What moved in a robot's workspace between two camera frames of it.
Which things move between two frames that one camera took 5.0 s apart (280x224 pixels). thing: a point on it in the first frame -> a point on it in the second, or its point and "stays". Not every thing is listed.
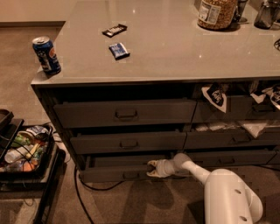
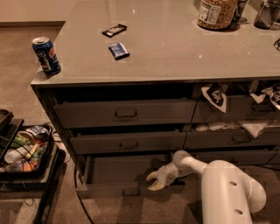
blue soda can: x=46 y=55 stays
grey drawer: x=216 y=158 stays
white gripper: x=162 y=168 -> x=168 y=175
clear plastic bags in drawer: x=257 y=128 stays
